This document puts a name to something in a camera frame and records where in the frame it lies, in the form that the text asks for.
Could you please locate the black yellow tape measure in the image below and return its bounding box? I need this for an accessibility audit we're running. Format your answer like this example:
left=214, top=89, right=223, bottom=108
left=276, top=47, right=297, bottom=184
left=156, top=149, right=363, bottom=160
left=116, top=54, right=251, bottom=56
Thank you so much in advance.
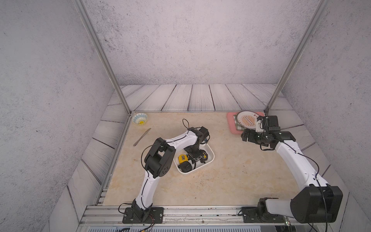
left=200, top=151, right=208, bottom=163

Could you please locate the white plastic storage box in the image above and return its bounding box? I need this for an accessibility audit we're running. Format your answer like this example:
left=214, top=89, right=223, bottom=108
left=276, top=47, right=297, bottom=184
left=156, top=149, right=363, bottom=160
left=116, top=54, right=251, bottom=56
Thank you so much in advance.
left=173, top=144, right=215, bottom=175

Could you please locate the large black tape measure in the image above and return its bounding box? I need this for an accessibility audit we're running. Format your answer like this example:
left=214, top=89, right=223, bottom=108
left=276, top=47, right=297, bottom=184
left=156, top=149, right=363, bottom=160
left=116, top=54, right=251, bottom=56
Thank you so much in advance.
left=178, top=161, right=193, bottom=173

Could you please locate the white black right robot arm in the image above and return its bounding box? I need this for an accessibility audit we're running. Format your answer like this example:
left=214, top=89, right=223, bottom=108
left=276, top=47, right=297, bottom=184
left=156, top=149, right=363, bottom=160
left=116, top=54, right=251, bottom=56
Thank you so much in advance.
left=241, top=116, right=343, bottom=224

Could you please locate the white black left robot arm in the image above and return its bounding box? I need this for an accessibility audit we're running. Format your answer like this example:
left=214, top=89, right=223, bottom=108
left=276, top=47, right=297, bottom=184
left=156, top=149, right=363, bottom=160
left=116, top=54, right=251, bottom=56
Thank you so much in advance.
left=131, top=127, right=210, bottom=221

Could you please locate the green checked cloth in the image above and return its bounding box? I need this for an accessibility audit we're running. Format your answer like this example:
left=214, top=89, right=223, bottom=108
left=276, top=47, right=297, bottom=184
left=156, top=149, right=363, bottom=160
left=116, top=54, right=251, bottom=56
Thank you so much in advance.
left=233, top=115, right=245, bottom=131

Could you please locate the white orange patterned plate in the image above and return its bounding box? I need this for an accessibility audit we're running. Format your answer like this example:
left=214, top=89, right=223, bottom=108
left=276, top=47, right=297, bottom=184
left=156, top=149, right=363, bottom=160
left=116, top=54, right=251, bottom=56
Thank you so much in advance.
left=236, top=111, right=259, bottom=129

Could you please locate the pink tray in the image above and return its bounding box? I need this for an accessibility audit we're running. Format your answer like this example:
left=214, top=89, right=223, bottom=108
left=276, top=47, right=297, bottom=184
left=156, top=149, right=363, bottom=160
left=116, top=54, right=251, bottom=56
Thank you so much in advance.
left=227, top=112, right=264, bottom=134

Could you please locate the slim metal knife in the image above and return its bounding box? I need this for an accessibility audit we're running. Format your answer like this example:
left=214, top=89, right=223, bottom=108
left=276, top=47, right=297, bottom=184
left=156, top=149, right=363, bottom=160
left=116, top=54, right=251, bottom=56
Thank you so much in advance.
left=133, top=128, right=151, bottom=147

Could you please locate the patterned ceramic bowl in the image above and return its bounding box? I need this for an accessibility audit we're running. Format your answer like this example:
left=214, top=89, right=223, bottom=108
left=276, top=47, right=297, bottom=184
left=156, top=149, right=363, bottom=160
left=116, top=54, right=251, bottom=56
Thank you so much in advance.
left=132, top=113, right=149, bottom=125

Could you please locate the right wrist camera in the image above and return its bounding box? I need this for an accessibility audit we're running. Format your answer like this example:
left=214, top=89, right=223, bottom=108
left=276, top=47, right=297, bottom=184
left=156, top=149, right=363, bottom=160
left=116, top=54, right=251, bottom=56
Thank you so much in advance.
left=255, top=116, right=264, bottom=132

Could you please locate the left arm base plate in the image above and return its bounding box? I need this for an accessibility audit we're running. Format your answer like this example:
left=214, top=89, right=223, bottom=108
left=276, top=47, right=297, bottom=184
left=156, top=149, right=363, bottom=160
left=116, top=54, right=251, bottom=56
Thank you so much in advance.
left=122, top=207, right=164, bottom=224

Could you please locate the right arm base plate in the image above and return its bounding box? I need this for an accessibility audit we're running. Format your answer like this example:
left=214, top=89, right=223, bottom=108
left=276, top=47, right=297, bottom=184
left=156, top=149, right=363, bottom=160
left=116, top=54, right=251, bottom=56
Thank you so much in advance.
left=240, top=207, right=286, bottom=223

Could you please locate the aluminium front rail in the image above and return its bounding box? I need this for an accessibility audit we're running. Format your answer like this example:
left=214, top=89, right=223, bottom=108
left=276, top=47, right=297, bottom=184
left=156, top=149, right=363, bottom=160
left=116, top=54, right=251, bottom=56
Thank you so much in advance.
left=77, top=206, right=333, bottom=232

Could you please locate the right aluminium frame post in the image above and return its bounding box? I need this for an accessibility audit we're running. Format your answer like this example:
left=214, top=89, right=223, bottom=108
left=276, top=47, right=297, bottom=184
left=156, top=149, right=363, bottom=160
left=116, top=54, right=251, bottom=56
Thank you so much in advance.
left=264, top=0, right=330, bottom=115

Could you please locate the aluminium frame post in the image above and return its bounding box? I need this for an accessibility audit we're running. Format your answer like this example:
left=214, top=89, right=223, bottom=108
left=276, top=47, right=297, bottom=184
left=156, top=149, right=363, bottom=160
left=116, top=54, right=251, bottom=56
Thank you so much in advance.
left=264, top=0, right=330, bottom=115
left=72, top=0, right=131, bottom=115

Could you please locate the left aluminium frame post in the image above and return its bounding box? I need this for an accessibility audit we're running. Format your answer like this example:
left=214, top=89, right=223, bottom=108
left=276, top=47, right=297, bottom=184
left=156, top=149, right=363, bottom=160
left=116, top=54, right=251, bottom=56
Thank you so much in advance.
left=72, top=0, right=131, bottom=115

